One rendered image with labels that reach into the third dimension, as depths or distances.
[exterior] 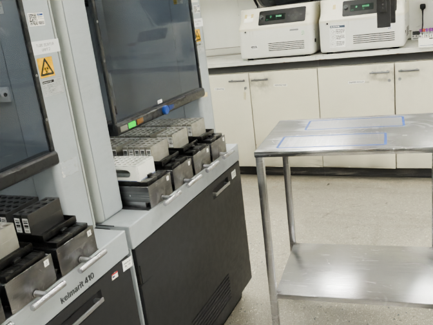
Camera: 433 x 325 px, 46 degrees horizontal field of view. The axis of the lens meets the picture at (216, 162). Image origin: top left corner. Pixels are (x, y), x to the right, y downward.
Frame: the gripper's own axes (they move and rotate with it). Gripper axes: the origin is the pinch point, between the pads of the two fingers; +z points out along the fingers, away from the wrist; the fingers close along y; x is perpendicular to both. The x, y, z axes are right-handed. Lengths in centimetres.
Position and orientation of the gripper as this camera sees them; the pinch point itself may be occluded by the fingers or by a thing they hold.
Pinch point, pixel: (386, 20)
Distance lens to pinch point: 135.5
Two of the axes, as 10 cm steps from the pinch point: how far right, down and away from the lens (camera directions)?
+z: 1.2, 9.5, 2.9
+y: 3.9, -3.1, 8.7
